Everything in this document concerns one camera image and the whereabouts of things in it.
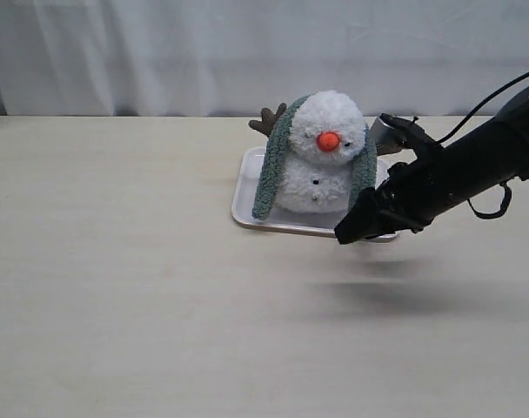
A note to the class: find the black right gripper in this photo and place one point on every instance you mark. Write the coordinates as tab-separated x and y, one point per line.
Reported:
411	198

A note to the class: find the green fuzzy scarf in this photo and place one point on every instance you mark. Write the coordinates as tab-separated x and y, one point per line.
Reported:
273	174

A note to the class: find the white plush snowman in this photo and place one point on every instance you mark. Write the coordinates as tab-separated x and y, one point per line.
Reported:
321	174

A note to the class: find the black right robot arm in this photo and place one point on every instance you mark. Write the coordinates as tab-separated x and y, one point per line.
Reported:
498	151

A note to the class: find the white plastic tray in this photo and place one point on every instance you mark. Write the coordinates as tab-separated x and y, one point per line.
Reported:
302	197

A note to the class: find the white backdrop curtain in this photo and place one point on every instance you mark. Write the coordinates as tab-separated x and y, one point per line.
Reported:
231	58

